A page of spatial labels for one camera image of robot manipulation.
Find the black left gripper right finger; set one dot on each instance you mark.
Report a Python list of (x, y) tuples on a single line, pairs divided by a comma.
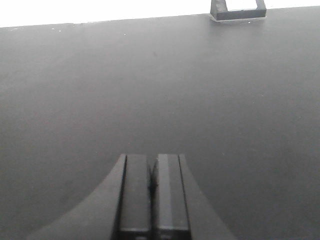
[(181, 211)]

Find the black socket mounting box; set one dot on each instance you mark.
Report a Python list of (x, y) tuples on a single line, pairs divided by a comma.
[(221, 10)]

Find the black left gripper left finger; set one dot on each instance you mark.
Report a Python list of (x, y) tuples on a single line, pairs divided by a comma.
[(119, 207)]

